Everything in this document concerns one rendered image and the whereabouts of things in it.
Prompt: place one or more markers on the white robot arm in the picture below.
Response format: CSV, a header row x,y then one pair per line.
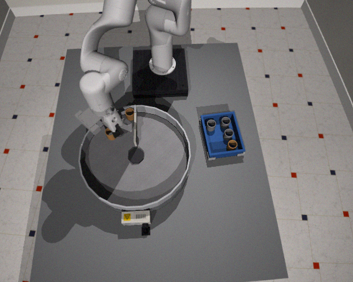
x,y
164,18

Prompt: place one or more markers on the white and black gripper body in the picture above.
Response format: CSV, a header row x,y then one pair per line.
x,y
111,120

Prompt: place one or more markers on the bronze bushing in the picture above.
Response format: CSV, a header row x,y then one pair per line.
x,y
127,112
110,137
231,142

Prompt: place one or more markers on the grey metal bushing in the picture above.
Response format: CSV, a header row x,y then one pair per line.
x,y
225,119
230,131
211,122

